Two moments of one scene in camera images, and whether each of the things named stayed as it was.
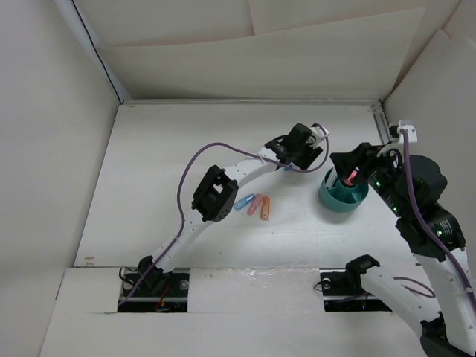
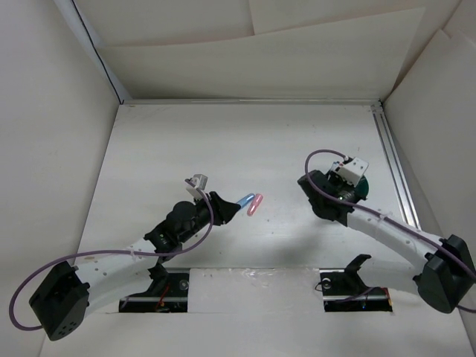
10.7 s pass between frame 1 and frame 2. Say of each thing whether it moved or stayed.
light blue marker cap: stayed
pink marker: stayed
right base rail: stayed
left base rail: stayed
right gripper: moved
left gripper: moved
